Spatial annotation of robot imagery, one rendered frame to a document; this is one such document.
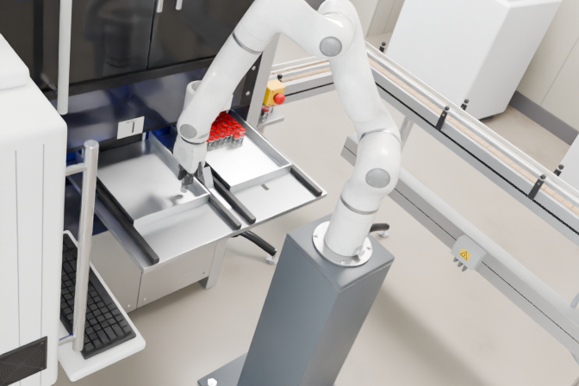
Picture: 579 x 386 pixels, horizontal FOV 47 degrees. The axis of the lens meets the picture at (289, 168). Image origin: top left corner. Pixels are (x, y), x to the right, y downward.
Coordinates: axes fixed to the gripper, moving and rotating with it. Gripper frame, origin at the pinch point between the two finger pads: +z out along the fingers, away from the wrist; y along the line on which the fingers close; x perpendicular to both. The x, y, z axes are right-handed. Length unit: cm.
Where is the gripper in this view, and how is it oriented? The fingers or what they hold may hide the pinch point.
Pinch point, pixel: (186, 176)
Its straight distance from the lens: 198.6
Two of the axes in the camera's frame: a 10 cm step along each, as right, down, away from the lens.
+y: 6.4, 5.9, -5.0
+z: -2.4, 7.6, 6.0
